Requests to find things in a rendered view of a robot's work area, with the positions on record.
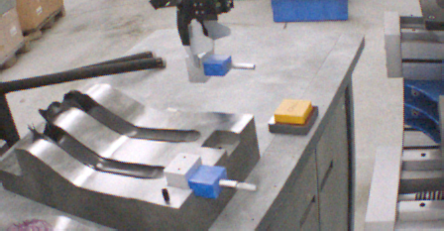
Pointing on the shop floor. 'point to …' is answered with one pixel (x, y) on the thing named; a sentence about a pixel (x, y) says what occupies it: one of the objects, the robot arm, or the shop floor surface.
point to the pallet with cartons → (38, 6)
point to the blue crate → (309, 8)
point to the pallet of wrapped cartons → (11, 39)
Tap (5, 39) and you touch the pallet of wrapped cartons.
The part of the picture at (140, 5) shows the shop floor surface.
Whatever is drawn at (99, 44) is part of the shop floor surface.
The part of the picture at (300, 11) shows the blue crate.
